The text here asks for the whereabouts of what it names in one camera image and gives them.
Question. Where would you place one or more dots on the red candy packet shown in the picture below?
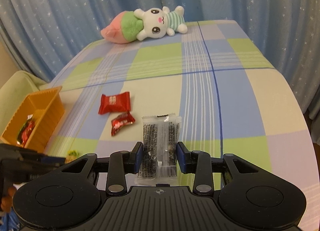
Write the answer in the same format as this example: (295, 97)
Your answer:
(115, 103)
(121, 122)

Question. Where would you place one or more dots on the small green yellow candy packet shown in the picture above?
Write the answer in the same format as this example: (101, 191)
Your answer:
(72, 154)

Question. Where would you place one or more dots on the white green snack packet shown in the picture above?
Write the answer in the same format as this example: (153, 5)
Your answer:
(30, 116)

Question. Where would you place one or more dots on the person's left hand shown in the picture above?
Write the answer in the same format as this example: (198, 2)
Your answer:
(6, 202)

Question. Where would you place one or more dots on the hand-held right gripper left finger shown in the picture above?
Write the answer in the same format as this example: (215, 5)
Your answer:
(138, 158)

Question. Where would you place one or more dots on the red snack packet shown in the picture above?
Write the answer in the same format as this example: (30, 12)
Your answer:
(26, 132)

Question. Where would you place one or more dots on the orange plastic tray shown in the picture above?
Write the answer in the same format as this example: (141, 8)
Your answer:
(50, 106)

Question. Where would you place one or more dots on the white rabbit peach plush toy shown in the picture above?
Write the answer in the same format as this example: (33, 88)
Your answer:
(150, 24)

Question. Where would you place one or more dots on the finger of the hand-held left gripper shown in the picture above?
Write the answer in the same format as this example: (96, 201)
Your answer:
(45, 161)

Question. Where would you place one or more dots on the clear packet with dark snack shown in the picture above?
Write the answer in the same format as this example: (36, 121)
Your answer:
(160, 133)

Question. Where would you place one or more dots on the blue white checkered cloth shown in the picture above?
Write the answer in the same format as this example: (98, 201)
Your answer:
(10, 222)

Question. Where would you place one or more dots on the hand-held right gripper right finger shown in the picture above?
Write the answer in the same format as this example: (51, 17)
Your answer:
(181, 158)

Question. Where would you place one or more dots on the plaid tablecloth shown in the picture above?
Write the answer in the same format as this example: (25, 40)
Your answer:
(237, 96)

